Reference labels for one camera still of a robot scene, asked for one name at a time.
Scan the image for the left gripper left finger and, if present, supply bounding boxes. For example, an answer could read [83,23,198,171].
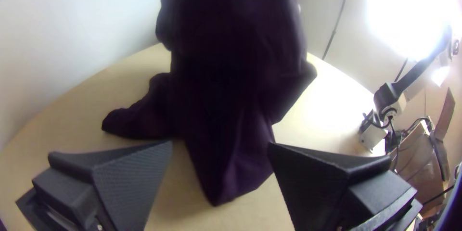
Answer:
[15,140,174,231]

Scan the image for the dark t-shirt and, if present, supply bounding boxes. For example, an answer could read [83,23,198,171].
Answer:
[101,0,318,207]

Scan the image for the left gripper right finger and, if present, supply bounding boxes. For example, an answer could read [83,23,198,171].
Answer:
[267,141,423,231]

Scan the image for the black cable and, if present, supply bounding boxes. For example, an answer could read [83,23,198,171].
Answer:
[321,0,355,61]

